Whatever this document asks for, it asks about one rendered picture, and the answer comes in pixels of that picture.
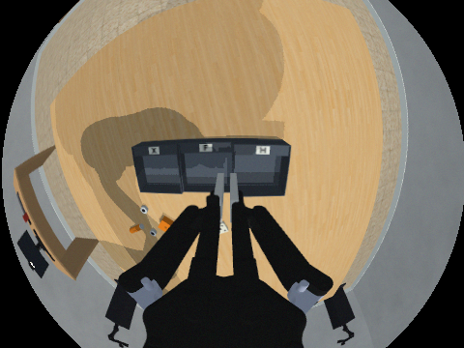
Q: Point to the white domino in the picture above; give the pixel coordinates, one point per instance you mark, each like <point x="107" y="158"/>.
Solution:
<point x="223" y="228"/>

